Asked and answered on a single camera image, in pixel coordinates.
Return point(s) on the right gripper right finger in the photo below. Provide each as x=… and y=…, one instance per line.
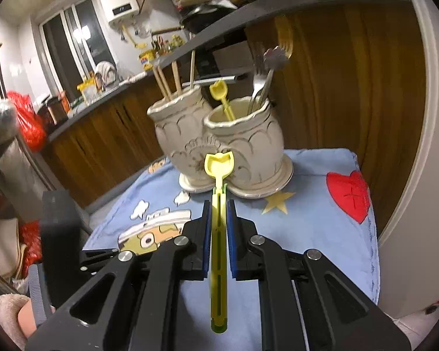
x=306, y=301

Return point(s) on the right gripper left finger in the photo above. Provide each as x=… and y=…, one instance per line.
x=131, y=302

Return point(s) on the yellow plastic shovel utensil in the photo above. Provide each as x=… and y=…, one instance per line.
x=219, y=92

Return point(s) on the gold fork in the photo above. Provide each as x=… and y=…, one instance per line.
x=284, y=35

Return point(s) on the kitchen window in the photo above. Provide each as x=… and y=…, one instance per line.
x=74, y=44

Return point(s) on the left hand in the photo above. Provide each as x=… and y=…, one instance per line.
x=26, y=319

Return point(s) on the blue cartoon tablecloth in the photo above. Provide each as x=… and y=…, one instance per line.
x=327, y=206

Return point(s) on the red plastic bag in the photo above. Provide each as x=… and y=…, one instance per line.
x=31, y=125

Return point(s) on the cream ceramic double vase holder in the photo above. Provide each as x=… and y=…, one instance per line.
x=188, y=128

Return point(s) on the yellow condiment bottle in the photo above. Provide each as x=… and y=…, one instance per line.
x=147, y=59

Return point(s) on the silver fork in vase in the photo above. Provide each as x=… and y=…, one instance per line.
x=257, y=51

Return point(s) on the wooden chopstick in vase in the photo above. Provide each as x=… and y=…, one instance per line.
x=192, y=69

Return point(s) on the stainless built-in oven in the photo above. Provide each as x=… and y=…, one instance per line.
x=233, y=63

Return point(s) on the white water heater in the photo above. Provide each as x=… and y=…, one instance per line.
x=116, y=11

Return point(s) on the black wok wooden handle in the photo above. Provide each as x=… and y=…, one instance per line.
x=199, y=18

